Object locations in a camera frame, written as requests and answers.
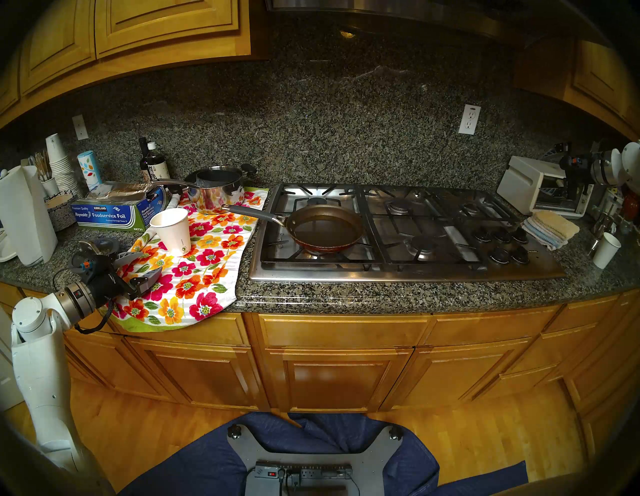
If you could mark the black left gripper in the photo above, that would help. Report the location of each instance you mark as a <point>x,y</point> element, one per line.
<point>107,285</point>

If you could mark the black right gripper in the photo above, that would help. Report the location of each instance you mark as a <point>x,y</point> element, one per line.
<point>575,175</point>

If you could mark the white paper cup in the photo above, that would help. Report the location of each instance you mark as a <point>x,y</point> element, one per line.
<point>172,232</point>
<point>606,251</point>

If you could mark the black stove knob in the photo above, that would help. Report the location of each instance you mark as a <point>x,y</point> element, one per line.
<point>520,256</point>
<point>520,235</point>
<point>498,255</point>
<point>482,234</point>
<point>501,235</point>

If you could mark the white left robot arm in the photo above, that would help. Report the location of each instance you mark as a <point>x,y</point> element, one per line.
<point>40,370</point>

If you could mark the white utensil holder cup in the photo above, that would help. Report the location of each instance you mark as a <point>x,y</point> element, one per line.
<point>50,186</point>

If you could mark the white toaster oven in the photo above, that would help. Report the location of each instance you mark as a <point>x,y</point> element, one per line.
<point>522,185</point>

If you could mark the folded yellow cloth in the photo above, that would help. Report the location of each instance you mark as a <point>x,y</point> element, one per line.
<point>557,225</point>

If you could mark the white decorated jar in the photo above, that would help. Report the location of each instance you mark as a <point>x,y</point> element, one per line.
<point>612,202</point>

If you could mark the blue foil sheet box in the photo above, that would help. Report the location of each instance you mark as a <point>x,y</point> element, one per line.
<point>115,212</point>

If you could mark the floral kitchen towel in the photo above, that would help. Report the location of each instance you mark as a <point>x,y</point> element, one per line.
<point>200,280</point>

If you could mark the chrome metal tool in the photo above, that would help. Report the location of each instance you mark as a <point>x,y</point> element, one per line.
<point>600,227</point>

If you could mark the folded blue cloth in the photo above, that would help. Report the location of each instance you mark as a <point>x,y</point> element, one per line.
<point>542,237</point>

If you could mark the black cast iron grate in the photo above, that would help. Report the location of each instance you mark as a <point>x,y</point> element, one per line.
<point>382,245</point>
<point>507,214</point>
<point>372,225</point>

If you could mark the stainless steel gas cooktop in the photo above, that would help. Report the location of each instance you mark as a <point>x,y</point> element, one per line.
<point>540,270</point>

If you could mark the soy sauce bottle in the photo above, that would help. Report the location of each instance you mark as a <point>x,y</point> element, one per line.
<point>158,169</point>

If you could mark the wooden upper cabinet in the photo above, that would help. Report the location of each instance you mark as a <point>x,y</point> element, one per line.
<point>150,25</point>
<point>600,75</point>

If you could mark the stainless steel saucepan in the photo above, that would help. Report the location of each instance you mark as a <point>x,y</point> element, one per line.
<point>220,197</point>

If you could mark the dark glass bottle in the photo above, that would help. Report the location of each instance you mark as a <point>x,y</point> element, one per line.
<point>143,160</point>

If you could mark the patterned salt canister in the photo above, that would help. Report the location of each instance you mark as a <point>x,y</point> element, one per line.
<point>89,170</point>

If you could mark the white paper towel roll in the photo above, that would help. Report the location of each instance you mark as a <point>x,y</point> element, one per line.
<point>25,215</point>

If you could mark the stack of paper cups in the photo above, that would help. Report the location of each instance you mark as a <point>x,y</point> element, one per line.
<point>61,165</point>

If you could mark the black base knob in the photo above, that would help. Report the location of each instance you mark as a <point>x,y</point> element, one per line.
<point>395,433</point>
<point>234,431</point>

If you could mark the brown frying pan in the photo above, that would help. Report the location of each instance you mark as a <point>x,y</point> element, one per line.
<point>325,227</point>

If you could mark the blue moving blanket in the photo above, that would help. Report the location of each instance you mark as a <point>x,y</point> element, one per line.
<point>185,465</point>

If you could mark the wooden lower cabinets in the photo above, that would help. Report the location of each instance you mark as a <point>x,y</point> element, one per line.
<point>340,365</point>

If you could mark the grey power strip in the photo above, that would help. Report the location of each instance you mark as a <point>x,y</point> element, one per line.
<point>315,472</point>

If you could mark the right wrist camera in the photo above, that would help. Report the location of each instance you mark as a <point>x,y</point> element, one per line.
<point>575,161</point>

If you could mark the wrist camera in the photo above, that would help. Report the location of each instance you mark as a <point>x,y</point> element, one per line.
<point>575,161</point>
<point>87,262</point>

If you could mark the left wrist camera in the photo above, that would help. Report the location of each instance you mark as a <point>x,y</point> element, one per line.
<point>87,262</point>

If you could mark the white wall outlet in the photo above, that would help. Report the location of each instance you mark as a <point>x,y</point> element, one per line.
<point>469,119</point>

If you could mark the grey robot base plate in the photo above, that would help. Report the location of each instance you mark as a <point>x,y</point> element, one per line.
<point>365,462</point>

